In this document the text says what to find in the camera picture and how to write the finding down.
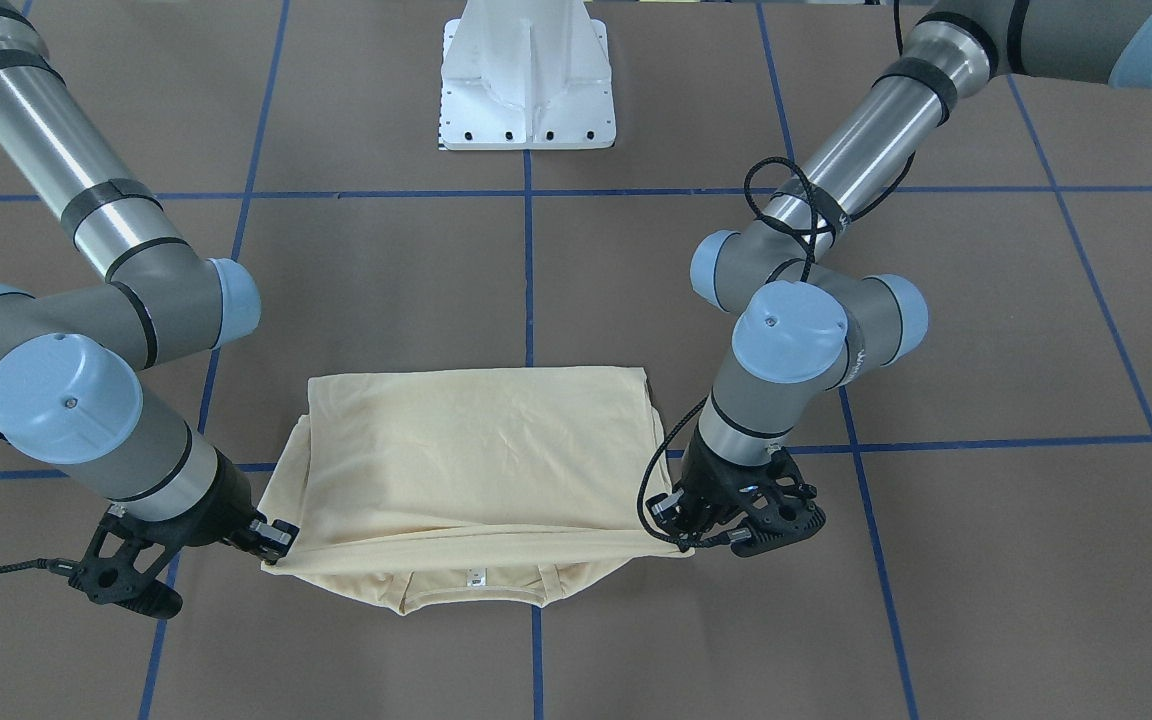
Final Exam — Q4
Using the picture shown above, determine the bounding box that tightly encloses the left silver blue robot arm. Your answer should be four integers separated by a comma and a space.
780, 76, 1152, 569

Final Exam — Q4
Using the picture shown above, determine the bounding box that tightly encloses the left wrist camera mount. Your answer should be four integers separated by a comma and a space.
730, 448, 827, 559

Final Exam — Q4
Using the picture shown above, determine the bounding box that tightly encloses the cream long-sleeve printed shirt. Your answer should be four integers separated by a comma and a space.
259, 366, 684, 615

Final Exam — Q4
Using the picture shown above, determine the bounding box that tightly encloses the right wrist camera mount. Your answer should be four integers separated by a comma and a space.
68, 507, 184, 620

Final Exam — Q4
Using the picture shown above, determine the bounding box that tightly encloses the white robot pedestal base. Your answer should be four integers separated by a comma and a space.
438, 1, 617, 151

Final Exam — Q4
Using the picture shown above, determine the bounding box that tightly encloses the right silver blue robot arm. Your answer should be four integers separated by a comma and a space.
0, 1, 297, 564

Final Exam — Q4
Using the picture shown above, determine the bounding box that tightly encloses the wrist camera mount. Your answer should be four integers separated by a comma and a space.
730, 448, 827, 559
68, 507, 184, 620

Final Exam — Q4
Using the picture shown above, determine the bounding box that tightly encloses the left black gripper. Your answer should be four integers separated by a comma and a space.
644, 435, 771, 550

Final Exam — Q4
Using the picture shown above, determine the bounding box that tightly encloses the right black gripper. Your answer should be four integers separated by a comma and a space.
180, 450, 300, 566

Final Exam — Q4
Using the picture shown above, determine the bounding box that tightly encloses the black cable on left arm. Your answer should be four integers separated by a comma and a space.
636, 0, 937, 546

